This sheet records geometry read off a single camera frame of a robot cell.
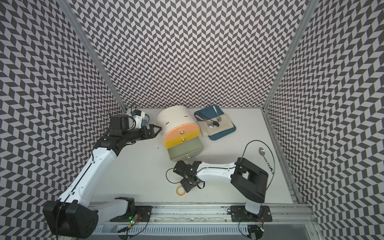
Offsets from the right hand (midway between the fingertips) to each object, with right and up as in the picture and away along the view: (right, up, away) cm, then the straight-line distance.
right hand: (192, 185), depth 83 cm
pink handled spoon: (+12, +34, +26) cm, 44 cm away
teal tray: (+13, +44, +36) cm, 58 cm away
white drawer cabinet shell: (-13, +39, +2) cm, 41 cm away
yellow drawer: (-11, +24, -1) cm, 27 cm away
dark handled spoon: (+16, +34, +27) cm, 46 cm away
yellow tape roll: (-6, -2, -2) cm, 7 cm away
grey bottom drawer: (-4, +19, +4) cm, 20 cm away
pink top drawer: (-6, +31, -3) cm, 32 cm away
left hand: (-19, +31, -6) cm, 37 cm away
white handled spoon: (+18, +38, +29) cm, 51 cm away
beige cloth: (+23, +34, +25) cm, 48 cm away
